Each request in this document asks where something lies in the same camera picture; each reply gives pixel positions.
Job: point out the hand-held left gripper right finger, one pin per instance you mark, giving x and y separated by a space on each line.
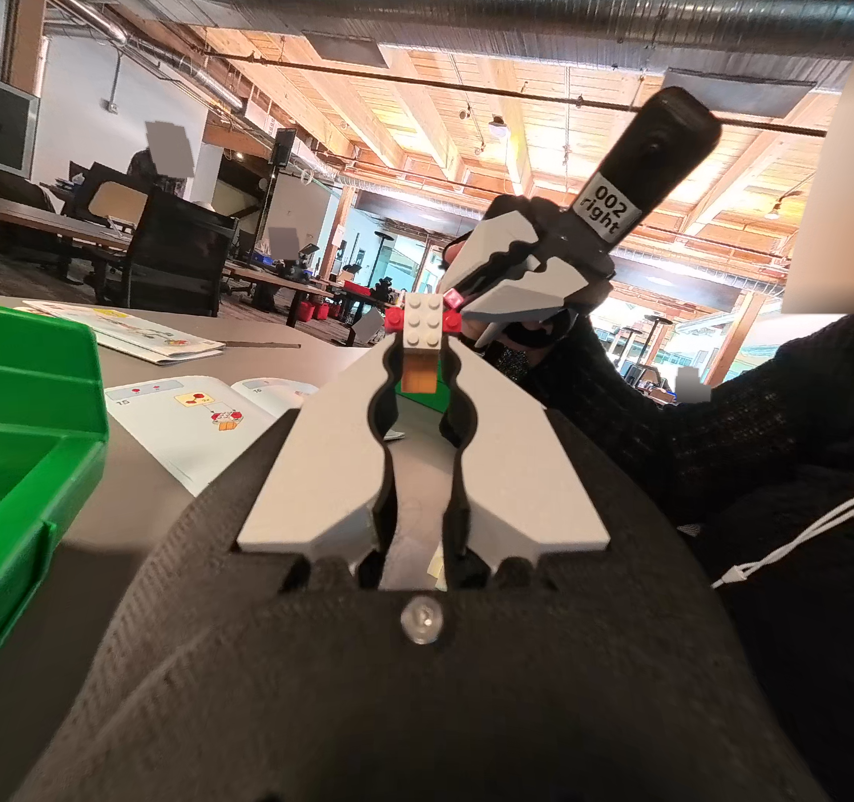
527 482

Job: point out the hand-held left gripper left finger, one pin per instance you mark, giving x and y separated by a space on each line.
320 482

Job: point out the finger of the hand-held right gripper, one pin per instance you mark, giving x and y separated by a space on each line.
497 238
534 288

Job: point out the small pink lego piece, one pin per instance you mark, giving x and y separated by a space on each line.
453 299

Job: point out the white lego head with red studs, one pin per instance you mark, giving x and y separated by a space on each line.
422 318

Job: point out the green plastic bin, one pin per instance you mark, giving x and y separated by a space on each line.
40 415

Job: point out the person's right hand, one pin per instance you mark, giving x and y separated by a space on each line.
472 329

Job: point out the pendant ceiling lamp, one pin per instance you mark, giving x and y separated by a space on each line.
497 128

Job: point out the open instruction booklet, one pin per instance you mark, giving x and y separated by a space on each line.
193 435

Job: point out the long office desk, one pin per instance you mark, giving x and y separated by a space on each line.
280 280

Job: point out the grey ceiling panel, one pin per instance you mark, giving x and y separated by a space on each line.
734 91
347 49

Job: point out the black speaker on pole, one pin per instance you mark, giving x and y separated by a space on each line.
285 147

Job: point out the closed instruction booklet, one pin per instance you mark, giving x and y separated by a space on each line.
127 335

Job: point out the black office chair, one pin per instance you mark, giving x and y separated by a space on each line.
173 248

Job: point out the person's black sweater torso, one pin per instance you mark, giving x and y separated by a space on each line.
787 648

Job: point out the chair with beige back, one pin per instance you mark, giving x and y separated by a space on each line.
117 205

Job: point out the wooden office desk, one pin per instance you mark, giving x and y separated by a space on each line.
40 218

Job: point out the computer monitor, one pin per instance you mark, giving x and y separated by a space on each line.
17 128

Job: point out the large spiral metal duct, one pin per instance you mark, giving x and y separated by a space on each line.
534 14

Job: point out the silver spiral duct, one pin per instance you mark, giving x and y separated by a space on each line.
93 14

